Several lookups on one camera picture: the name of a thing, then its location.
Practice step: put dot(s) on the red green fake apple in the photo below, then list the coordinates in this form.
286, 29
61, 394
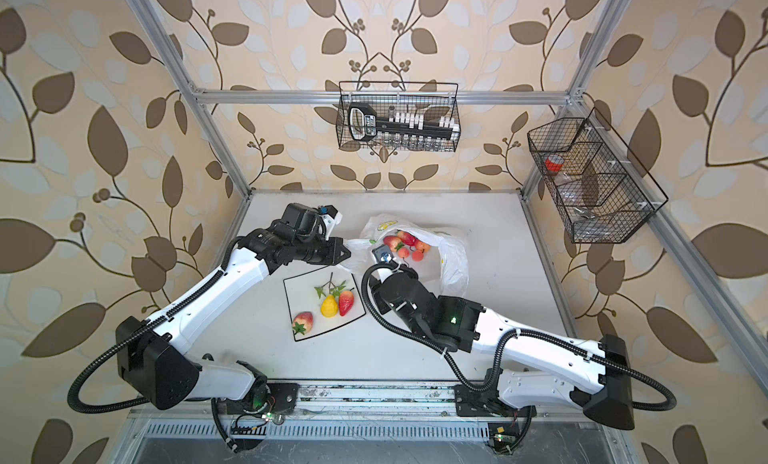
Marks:
302, 324

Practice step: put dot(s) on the fake fruits cluster in bag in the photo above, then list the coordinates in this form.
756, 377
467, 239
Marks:
406, 246

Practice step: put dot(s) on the red fake strawberry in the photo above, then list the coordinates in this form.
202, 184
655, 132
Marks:
346, 302

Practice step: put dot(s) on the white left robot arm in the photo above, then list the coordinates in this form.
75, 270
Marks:
152, 355

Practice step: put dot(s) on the black wire basket right wall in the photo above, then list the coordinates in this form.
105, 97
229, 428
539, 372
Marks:
604, 193

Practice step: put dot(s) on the yellow fake lemon with leaves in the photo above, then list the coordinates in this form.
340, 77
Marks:
329, 294

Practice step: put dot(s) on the white plastic bag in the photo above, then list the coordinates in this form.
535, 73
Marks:
439, 255

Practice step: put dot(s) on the black wire basket wall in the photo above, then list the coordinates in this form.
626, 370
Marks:
433, 99
604, 193

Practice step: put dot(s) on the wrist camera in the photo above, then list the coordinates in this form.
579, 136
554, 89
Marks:
383, 256
330, 216

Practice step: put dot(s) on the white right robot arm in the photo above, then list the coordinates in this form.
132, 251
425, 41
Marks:
508, 363

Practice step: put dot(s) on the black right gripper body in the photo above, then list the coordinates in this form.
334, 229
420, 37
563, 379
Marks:
378, 291

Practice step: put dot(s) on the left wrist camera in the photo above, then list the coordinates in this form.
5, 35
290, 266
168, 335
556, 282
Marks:
330, 216

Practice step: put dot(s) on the black wire basket back wall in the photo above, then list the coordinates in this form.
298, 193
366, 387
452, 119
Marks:
433, 99

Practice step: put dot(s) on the white tray black rim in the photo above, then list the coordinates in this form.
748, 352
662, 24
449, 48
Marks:
301, 297

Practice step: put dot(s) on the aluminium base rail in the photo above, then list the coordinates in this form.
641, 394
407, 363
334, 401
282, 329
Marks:
414, 411

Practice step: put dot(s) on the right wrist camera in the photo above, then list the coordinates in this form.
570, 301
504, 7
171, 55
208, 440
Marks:
383, 256

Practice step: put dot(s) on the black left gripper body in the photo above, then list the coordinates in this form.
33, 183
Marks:
310, 248

